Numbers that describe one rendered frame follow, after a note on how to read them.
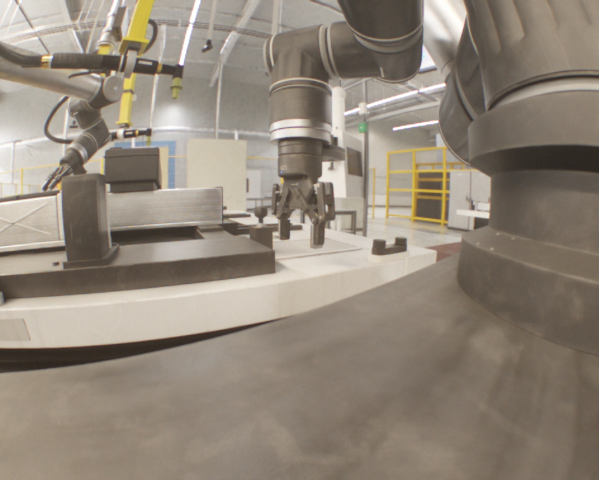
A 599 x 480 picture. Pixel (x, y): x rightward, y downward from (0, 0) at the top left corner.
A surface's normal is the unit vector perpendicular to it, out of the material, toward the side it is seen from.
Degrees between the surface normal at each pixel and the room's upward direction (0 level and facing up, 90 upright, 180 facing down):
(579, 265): 23
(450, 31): 100
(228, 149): 90
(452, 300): 0
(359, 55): 133
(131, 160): 90
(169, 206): 90
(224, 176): 90
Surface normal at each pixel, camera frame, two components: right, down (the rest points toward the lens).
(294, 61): -0.16, 0.17
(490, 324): 0.01, -0.99
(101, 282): 0.49, 0.15
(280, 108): -0.62, 0.13
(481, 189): -0.87, 0.07
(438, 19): -0.75, 0.27
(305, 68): 0.10, 0.18
